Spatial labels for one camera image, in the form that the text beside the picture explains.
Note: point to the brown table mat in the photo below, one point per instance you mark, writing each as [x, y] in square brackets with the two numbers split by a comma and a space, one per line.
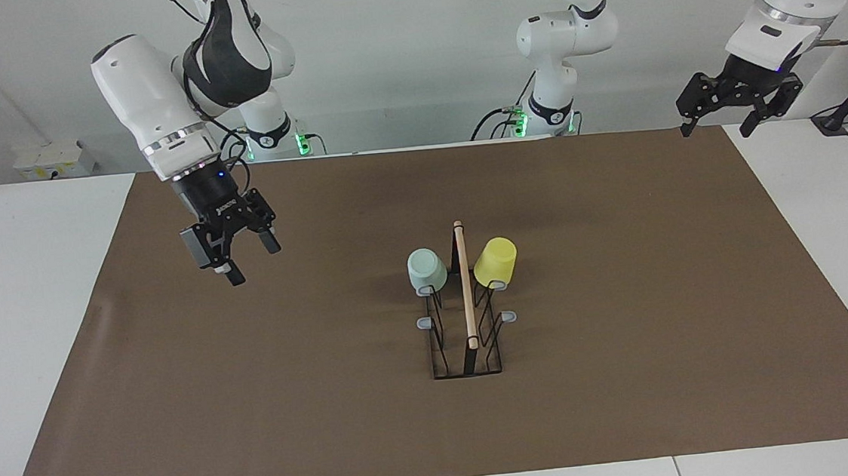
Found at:
[255, 402]

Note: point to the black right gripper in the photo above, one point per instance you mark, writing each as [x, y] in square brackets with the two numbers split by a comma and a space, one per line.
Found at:
[213, 198]

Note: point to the white wall socket box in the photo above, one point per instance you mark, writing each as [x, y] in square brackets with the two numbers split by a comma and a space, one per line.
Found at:
[51, 158]

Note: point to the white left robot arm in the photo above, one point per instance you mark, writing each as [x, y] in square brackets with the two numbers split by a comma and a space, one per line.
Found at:
[567, 34]

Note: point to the pale green plastic cup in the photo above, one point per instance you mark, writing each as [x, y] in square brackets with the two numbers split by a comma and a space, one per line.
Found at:
[427, 272]

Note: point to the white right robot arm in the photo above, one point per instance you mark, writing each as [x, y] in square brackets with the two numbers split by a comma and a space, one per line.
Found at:
[140, 94]

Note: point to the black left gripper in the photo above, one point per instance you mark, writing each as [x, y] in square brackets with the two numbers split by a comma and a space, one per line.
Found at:
[756, 79]

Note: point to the yellow plastic cup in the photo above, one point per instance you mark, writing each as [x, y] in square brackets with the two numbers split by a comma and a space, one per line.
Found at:
[494, 263]

